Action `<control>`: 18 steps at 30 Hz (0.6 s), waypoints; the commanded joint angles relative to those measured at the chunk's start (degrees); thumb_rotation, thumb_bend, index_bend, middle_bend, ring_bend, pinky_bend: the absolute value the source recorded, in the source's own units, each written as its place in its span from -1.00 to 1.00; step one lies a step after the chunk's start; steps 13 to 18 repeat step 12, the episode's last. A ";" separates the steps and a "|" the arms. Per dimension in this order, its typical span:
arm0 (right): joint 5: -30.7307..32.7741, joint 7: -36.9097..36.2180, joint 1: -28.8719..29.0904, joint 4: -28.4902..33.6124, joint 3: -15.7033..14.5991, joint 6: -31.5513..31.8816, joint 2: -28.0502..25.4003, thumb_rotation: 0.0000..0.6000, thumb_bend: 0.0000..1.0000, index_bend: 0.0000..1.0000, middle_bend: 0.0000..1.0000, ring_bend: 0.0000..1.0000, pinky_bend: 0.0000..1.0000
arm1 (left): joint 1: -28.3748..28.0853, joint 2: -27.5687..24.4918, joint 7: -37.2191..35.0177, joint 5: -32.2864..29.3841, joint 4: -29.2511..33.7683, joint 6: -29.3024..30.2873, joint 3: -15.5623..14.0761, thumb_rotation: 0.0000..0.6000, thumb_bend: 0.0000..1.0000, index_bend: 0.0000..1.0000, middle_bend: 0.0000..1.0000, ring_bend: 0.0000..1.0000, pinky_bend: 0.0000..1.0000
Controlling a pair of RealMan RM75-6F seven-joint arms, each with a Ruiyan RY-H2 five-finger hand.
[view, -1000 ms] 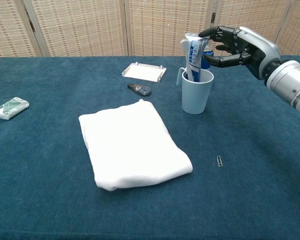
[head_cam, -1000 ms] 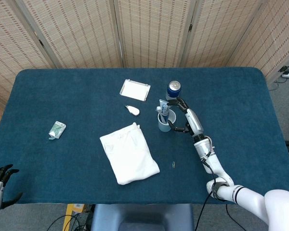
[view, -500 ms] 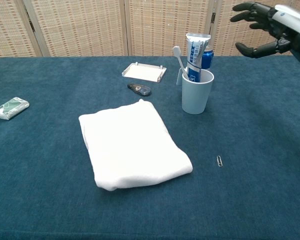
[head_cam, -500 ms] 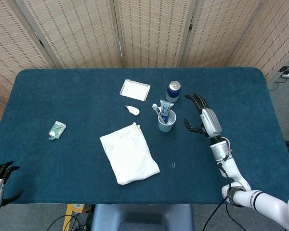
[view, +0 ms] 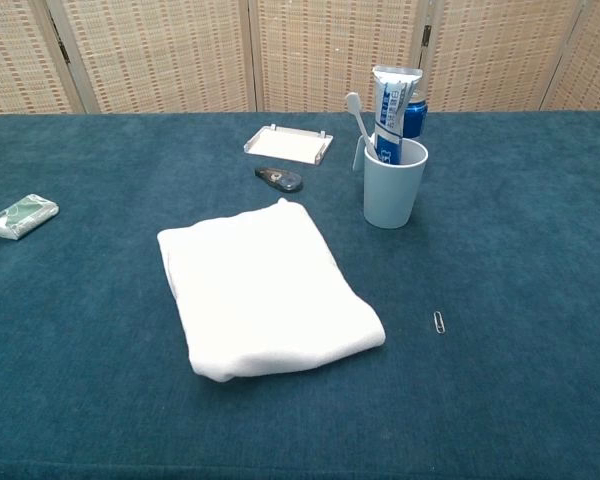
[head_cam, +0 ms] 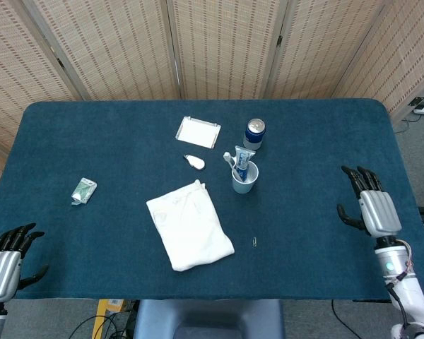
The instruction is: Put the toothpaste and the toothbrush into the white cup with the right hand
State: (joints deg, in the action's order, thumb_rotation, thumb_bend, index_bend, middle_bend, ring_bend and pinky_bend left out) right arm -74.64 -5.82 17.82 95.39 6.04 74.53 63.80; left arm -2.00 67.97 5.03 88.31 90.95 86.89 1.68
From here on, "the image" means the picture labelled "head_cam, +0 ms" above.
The white plastic tray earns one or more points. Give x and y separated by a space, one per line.
198 132

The blue soda can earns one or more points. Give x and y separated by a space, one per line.
253 136

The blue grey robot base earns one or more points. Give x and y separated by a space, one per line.
208 318

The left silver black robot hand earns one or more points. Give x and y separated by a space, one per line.
1 275

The light blue plastic cup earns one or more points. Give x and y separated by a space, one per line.
244 188

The correction tape dispenser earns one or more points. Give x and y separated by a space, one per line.
196 162

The white folded towel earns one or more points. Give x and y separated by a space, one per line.
187 226

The yellow frame under table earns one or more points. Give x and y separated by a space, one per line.
100 318

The blue table cloth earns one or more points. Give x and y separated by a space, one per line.
92 247

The black power adapter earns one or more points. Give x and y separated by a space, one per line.
417 101

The white toothbrush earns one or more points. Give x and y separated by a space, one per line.
229 160

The green tissue pack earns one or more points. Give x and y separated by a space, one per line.
83 190

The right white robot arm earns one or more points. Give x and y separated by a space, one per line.
392 261

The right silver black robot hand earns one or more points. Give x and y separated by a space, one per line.
379 212

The bamboo folding screen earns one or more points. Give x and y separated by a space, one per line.
127 46

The metal paper clip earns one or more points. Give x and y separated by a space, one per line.
254 242

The blue white toothpaste tube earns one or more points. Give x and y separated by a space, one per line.
244 159

